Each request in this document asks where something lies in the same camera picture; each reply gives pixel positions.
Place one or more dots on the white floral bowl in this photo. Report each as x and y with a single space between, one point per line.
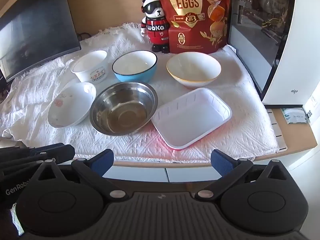
70 105

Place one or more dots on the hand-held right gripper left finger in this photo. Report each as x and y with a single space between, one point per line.
103 160

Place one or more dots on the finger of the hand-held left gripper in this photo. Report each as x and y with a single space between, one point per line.
17 166
62 152

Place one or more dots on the blue bowl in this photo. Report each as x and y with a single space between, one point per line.
135 76

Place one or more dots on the white gold-rimmed bowl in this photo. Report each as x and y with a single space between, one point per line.
192 66

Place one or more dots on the red snack bag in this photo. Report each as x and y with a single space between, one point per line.
195 30

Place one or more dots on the stainless steel bowl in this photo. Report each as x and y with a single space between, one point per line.
120 110

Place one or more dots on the bear figurine in red suit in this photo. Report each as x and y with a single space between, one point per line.
156 30

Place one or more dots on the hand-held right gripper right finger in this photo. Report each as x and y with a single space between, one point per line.
221 160

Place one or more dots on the white foam tray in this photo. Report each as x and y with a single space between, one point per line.
192 120

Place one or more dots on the green and white packet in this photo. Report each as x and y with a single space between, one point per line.
295 116

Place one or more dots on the white textured cloth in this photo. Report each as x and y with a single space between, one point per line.
225 135

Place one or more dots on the small white printed bowl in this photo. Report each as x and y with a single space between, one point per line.
87 62

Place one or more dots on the black computer monitor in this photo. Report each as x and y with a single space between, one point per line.
32 30

